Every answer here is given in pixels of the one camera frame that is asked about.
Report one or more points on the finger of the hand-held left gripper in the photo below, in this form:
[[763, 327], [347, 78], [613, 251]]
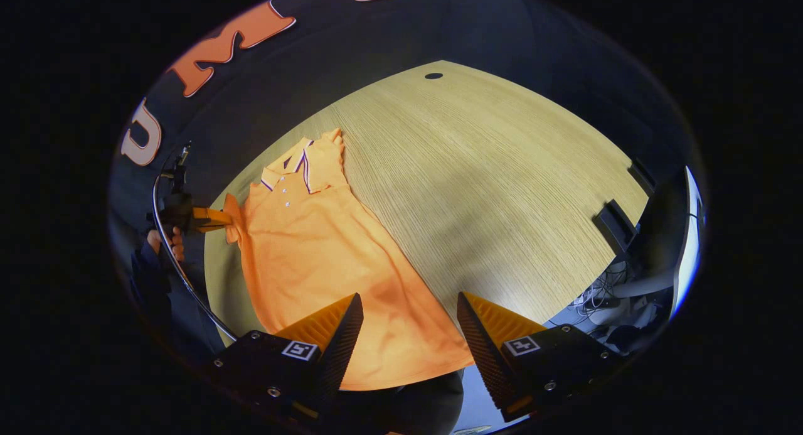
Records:
[[210, 220]]

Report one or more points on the orange T-shirt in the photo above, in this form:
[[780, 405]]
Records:
[[313, 253]]

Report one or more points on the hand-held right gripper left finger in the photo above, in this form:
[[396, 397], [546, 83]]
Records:
[[339, 359]]

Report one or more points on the white panel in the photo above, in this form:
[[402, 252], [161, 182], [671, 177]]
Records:
[[689, 247]]

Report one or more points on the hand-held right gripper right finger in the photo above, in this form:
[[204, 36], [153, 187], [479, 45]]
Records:
[[483, 353]]

